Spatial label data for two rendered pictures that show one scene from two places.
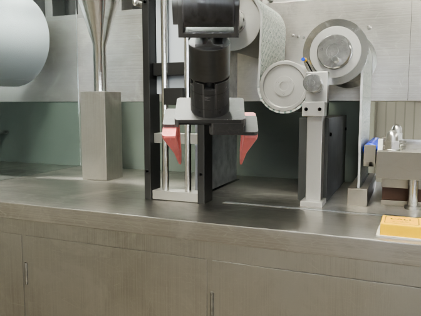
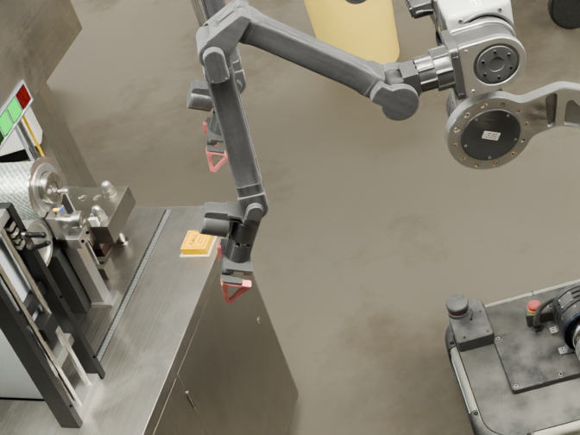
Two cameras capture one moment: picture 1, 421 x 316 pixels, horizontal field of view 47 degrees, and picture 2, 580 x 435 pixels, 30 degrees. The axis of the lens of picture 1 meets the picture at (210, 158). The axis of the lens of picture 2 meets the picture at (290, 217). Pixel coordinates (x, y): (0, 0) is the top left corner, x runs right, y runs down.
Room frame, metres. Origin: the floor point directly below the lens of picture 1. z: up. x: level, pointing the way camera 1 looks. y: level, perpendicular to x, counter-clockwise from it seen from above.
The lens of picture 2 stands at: (0.47, 1.82, 2.66)
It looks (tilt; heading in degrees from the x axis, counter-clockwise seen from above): 39 degrees down; 274
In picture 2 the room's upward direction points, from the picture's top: 19 degrees counter-clockwise
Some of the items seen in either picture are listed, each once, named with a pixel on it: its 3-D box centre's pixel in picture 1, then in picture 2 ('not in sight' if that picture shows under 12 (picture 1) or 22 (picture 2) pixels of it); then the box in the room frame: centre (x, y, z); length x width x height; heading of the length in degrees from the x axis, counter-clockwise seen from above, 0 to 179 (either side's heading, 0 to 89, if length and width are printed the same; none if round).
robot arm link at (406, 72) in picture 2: not in sight; (402, 90); (0.29, 0.01, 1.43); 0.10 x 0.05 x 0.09; 179
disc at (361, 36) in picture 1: (334, 52); (46, 187); (1.13, -0.29, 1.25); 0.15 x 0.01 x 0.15; 67
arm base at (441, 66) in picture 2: not in sight; (437, 69); (0.21, 0.01, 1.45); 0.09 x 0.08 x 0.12; 89
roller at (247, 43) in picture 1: (249, 29); not in sight; (1.35, -0.11, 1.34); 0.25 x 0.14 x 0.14; 157
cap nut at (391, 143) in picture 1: (391, 140); (97, 212); (1.07, -0.40, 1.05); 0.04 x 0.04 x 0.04
